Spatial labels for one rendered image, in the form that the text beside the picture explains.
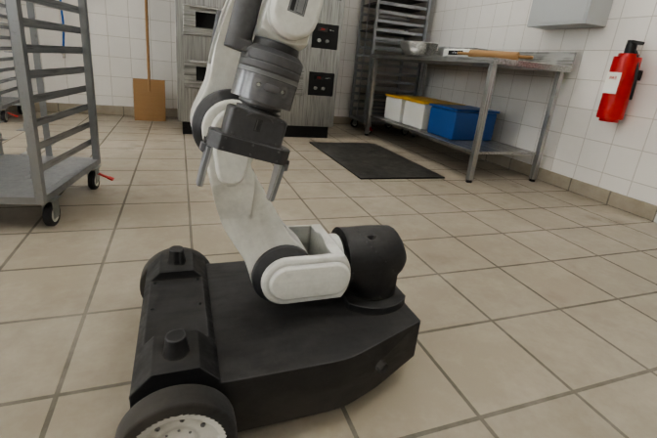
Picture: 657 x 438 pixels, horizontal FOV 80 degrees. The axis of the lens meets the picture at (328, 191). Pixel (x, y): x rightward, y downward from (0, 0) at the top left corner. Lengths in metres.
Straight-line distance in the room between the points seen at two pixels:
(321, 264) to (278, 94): 0.45
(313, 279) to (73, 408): 0.57
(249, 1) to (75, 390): 0.91
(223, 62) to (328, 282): 0.51
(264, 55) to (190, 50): 3.27
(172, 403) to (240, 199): 0.36
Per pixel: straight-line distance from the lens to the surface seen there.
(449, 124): 3.48
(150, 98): 4.58
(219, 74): 0.77
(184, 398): 0.77
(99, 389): 1.12
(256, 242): 0.87
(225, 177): 0.76
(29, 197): 1.90
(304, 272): 0.88
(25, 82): 1.79
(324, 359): 0.88
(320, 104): 4.05
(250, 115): 0.57
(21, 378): 1.21
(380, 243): 0.98
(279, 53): 0.56
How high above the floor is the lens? 0.74
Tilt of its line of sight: 18 degrees down
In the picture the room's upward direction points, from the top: 6 degrees clockwise
